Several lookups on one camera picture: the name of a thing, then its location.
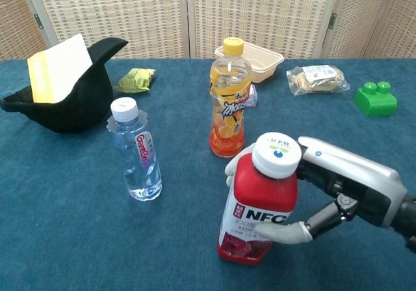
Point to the clear water bottle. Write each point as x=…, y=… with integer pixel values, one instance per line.
x=136, y=161

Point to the metal screen hinge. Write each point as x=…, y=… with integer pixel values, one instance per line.
x=332, y=19
x=38, y=21

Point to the yellow and white booklet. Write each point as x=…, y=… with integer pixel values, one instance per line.
x=58, y=70

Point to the orange iced tea bottle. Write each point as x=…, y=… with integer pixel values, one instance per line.
x=227, y=109

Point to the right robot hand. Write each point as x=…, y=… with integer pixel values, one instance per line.
x=357, y=180

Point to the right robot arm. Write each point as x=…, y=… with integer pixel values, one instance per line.
x=408, y=219

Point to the beige food tray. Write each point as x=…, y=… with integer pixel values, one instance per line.
x=263, y=63

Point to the red NFC juice bottle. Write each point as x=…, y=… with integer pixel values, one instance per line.
x=260, y=190

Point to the blue table cloth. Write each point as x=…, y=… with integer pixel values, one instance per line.
x=81, y=239

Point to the green toy brick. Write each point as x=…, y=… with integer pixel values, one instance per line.
x=377, y=104

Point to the black baseball cap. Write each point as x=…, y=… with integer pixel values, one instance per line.
x=84, y=109

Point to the clear bag of snacks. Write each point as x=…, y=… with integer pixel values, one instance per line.
x=315, y=80

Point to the green snack packet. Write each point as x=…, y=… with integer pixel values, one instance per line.
x=135, y=80

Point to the woven folding screen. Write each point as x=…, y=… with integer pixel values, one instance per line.
x=130, y=11

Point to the small purple tissue pack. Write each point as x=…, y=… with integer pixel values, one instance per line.
x=254, y=97

